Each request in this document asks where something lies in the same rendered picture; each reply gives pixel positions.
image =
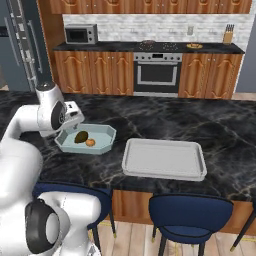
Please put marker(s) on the orange tangerine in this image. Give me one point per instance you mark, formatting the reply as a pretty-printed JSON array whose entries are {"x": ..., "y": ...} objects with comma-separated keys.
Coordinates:
[{"x": 90, "y": 142}]

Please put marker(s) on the wooden knife block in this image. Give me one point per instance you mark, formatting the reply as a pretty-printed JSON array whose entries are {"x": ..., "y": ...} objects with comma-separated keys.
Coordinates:
[{"x": 228, "y": 35}]

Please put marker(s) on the silver microwave oven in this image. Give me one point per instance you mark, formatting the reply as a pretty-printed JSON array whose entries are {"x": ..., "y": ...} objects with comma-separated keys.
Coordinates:
[{"x": 81, "y": 34}]

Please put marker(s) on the dark green avocado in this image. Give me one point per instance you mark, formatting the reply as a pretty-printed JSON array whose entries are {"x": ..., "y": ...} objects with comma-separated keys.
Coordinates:
[{"x": 81, "y": 136}]

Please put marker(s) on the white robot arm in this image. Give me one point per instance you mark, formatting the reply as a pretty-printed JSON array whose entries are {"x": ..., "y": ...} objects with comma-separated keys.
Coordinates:
[{"x": 20, "y": 160}]

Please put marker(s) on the grey fridge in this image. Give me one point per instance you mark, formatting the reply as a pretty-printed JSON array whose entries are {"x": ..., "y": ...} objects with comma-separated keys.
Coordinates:
[{"x": 23, "y": 43}]

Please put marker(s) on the black hob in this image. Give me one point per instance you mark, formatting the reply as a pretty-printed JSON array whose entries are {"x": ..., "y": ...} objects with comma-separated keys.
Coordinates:
[{"x": 160, "y": 46}]

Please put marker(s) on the wooden wall cupboards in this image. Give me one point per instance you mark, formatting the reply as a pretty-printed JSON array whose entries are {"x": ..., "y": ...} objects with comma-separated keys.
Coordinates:
[{"x": 150, "y": 6}]

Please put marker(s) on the pale blue octagonal tupperware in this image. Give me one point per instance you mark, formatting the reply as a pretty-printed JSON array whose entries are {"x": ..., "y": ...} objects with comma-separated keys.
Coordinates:
[{"x": 96, "y": 138}]

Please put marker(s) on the wall socket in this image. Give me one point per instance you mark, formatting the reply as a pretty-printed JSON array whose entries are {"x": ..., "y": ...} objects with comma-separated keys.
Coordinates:
[{"x": 190, "y": 30}]

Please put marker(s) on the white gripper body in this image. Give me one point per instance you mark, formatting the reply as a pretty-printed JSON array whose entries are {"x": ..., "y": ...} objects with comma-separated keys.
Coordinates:
[{"x": 74, "y": 114}]

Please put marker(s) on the white rectangular tupperware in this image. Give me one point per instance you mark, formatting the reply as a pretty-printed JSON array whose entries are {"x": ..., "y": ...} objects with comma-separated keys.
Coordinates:
[{"x": 164, "y": 159}]

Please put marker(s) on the blue bar stool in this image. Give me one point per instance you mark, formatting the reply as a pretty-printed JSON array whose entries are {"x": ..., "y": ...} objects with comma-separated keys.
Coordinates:
[
  {"x": 190, "y": 216},
  {"x": 96, "y": 200}
]

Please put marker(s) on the wooden base cupboards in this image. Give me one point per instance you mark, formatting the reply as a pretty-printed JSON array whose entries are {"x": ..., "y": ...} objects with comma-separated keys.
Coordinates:
[{"x": 100, "y": 71}]

